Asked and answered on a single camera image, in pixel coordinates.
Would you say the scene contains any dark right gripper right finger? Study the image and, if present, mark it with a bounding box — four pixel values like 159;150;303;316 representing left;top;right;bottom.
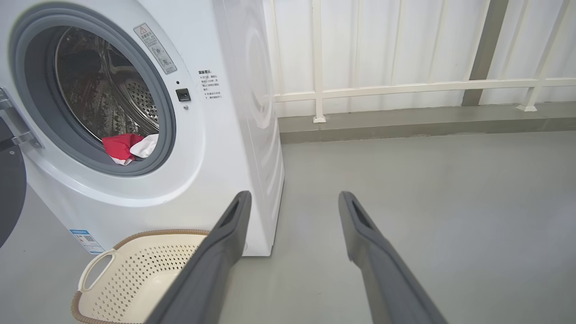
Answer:
338;191;448;324

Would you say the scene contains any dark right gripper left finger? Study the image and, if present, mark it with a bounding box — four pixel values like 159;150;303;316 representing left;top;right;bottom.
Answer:
146;191;252;324

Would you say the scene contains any red and white garment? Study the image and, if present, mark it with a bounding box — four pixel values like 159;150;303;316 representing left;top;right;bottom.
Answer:
102;133;159;166

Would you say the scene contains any black round glass washer door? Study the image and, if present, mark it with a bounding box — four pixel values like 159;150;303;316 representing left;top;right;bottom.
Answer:
0;117;27;248

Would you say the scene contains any cream basket with brown rim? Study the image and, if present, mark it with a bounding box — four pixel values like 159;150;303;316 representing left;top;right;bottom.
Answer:
71;229;210;324

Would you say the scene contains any white front-load washing machine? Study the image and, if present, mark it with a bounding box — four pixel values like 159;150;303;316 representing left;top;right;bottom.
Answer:
0;0;285;257

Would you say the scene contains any perforated steel washer drum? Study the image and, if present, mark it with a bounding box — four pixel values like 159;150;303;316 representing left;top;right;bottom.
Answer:
54;27;159;141

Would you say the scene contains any metal door hinge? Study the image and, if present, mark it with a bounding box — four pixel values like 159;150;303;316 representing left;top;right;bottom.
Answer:
0;88;43;149

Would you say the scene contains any blue energy label sticker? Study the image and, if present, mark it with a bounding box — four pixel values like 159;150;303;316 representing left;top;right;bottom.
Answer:
69;229;105;254

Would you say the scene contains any white metal railing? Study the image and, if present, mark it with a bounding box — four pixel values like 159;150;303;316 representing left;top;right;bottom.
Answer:
263;0;576;123

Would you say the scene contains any grey warning sticker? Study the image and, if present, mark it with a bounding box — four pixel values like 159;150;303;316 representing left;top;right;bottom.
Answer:
133;23;177;75

